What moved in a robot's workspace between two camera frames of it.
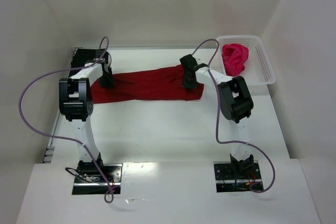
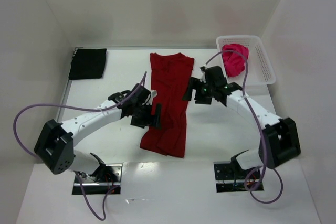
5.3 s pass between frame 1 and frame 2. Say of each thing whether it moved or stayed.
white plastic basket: stayed
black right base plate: stayed
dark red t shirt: moved
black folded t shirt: stayed
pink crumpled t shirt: stayed
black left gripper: moved
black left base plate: stayed
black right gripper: moved
